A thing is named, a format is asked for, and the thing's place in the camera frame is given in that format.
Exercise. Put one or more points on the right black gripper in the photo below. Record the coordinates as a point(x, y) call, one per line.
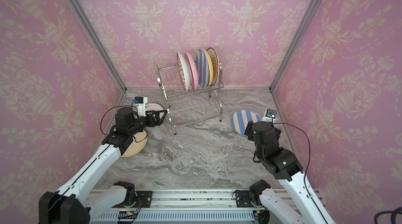
point(250, 131)

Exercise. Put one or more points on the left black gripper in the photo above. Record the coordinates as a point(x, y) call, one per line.
point(158, 121)

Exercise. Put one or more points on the blue striped plate back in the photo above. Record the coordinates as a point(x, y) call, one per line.
point(240, 119)

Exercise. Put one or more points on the blue striped plate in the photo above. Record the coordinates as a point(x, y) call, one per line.
point(240, 119)
point(202, 68)

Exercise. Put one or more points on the pink plate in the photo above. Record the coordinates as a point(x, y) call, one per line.
point(194, 72)

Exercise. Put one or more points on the scale pattern plate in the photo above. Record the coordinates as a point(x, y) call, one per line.
point(184, 71)

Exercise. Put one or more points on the blue striped plate front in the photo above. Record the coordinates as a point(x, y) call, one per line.
point(202, 68)

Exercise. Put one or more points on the yellow bear plate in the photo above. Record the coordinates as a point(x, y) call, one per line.
point(210, 67)

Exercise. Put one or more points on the sunburst plate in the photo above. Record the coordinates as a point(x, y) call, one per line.
point(215, 62)
point(153, 106)

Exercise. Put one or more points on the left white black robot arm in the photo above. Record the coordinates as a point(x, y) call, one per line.
point(70, 203)

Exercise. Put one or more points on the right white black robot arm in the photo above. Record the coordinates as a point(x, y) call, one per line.
point(286, 168)

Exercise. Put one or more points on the steel two-tier dish rack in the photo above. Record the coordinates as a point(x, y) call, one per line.
point(185, 108)

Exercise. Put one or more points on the cream plate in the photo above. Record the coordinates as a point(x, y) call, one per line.
point(139, 141)

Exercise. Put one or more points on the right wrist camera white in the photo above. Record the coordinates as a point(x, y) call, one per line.
point(270, 116)

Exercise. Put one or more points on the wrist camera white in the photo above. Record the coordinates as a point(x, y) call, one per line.
point(270, 116)
point(140, 104)

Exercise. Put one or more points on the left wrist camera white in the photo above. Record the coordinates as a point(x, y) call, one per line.
point(140, 104)

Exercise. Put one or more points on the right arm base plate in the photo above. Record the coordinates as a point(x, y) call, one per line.
point(246, 199)

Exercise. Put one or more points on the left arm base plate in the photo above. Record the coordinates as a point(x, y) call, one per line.
point(143, 199)

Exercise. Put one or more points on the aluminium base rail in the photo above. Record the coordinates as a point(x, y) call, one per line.
point(190, 206)

